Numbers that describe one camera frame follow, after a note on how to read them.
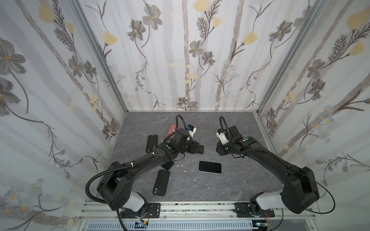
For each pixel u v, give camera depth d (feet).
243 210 2.41
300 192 1.36
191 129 2.41
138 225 2.39
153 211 2.41
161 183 2.76
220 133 2.56
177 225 2.31
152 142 3.33
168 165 2.90
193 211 2.45
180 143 2.09
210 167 2.90
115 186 1.39
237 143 2.04
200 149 3.27
